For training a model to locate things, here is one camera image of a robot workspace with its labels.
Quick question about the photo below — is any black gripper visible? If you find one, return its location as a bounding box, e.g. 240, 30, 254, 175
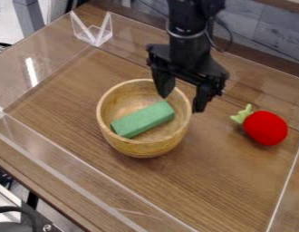
147, 30, 230, 113

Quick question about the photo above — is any green rectangular block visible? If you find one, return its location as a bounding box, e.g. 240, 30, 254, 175
111, 101, 175, 139

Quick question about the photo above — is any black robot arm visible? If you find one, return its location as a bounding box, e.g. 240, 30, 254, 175
147, 0, 230, 112

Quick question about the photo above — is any brown wooden bowl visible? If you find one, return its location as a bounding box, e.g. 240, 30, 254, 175
96, 79, 192, 158

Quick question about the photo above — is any red plush strawberry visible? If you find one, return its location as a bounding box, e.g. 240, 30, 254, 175
230, 103, 288, 146

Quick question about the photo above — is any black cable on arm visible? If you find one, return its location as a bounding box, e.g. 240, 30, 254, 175
210, 16, 235, 53

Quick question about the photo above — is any clear acrylic corner bracket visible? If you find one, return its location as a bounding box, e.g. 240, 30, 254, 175
71, 11, 113, 47

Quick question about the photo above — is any clear acrylic tray enclosure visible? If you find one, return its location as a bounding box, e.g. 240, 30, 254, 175
0, 4, 299, 232

